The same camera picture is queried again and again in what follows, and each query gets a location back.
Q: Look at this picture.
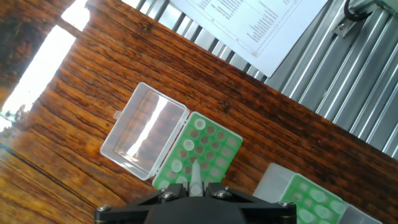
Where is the tall green pipette tip holder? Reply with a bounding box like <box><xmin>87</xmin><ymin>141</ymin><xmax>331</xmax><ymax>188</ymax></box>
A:
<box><xmin>255</xmin><ymin>163</ymin><xmax>380</xmax><ymax>224</ymax></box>

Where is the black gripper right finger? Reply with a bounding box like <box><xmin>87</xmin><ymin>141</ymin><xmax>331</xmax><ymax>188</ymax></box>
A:
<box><xmin>202</xmin><ymin>184</ymin><xmax>300</xmax><ymax>224</ymax></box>

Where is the printed white paper sheet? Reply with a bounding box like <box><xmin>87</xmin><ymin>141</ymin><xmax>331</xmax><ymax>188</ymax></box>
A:
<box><xmin>168</xmin><ymin>0</ymin><xmax>330</xmax><ymax>78</ymax></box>

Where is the brown wooden board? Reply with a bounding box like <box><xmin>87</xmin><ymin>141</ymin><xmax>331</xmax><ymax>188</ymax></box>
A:
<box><xmin>0</xmin><ymin>0</ymin><xmax>398</xmax><ymax>224</ymax></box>

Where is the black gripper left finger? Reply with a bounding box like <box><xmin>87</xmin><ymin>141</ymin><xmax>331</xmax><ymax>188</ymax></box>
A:
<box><xmin>93</xmin><ymin>182</ymin><xmax>191</xmax><ymax>224</ymax></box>

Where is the small metal mount bracket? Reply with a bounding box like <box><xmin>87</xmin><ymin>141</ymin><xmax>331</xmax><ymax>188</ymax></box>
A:
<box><xmin>333</xmin><ymin>17</ymin><xmax>358</xmax><ymax>37</ymax></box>

